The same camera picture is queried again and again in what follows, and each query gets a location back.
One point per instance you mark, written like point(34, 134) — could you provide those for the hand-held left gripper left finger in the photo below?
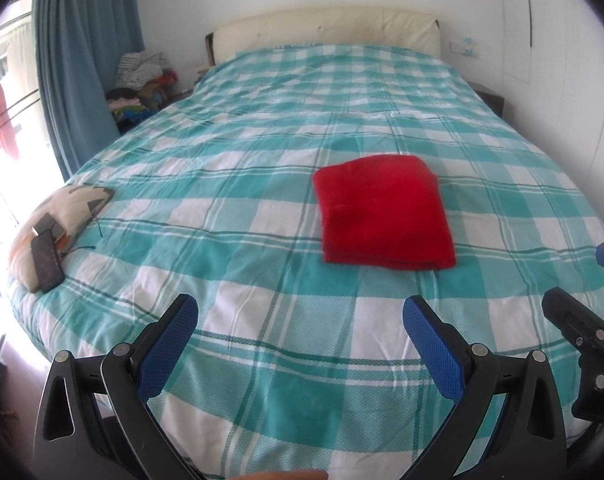
point(169, 345)

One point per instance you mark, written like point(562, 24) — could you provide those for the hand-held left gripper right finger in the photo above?
point(434, 350)

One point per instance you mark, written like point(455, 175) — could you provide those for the red sweater with white dog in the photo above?
point(387, 210)

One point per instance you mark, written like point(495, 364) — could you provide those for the pile of clothes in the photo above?
point(142, 85)

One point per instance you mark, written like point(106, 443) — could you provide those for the person's left hand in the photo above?
point(287, 475)

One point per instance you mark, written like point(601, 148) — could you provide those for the bed with teal plaid bedspread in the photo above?
point(262, 270)

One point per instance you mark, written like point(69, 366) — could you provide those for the dark phone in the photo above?
point(47, 262)

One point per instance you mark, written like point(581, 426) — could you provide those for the patterned cream pillow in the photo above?
point(67, 205)

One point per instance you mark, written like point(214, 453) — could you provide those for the dark wooden nightstand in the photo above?
point(489, 97)

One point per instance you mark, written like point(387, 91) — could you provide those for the white wardrobe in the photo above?
point(562, 60)

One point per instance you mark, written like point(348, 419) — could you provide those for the red hanging garment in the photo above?
point(4, 120)

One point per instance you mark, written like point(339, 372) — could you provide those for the blue curtain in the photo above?
point(82, 60)

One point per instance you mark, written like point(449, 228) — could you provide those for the cream padded headboard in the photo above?
point(327, 27)

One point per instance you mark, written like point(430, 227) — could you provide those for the white wall outlet panel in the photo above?
point(465, 47)

